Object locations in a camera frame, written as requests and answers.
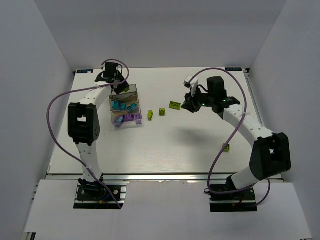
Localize green sloped lego brick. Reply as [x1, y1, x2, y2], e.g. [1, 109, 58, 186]
[159, 108, 166, 116]

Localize blue label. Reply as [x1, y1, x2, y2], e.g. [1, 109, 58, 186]
[76, 69, 94, 74]
[224, 67, 243, 72]

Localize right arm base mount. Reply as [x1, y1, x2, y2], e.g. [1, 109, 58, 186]
[203, 188, 258, 213]

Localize blue label left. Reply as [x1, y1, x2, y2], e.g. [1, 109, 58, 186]
[76, 69, 94, 74]

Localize green long lego brick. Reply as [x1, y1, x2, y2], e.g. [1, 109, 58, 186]
[169, 101, 181, 110]

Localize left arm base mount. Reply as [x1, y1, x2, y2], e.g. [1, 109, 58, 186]
[73, 184, 127, 210]

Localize green curved lego brick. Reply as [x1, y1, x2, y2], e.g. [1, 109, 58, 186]
[147, 110, 154, 121]

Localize amber plastic tray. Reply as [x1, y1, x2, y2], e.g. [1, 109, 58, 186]
[109, 95, 141, 119]

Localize blue label right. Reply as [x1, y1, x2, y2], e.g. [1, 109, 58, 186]
[224, 67, 243, 72]

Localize teal lego brick with studs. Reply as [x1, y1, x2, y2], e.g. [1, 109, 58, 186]
[120, 103, 128, 111]

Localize clear plastic tray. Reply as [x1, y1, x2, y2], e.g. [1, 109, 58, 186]
[111, 107, 143, 129]

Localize teal rounded lego brick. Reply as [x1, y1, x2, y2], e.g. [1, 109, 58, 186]
[111, 100, 122, 111]

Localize purple flower lego brick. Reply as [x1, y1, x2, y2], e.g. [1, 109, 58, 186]
[114, 115, 125, 124]

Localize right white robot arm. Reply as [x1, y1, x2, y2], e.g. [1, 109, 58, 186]
[181, 76, 292, 195]

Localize purple square lego brick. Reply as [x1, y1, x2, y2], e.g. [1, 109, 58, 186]
[134, 113, 142, 120]

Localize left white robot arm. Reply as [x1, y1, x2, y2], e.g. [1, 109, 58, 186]
[67, 59, 129, 185]

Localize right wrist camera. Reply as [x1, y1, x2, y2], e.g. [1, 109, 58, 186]
[183, 75, 201, 100]

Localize green square lego brick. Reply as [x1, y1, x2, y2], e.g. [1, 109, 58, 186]
[223, 144, 231, 153]

